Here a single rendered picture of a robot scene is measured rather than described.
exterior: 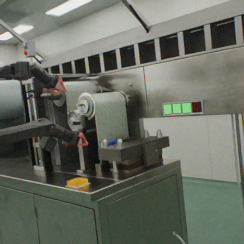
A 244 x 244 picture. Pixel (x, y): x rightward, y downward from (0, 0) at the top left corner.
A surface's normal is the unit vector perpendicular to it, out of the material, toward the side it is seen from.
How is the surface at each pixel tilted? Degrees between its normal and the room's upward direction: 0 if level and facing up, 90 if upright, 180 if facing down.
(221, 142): 90
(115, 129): 90
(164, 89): 90
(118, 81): 90
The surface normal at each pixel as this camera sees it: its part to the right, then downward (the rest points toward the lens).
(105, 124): 0.71, -0.03
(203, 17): -0.69, 0.13
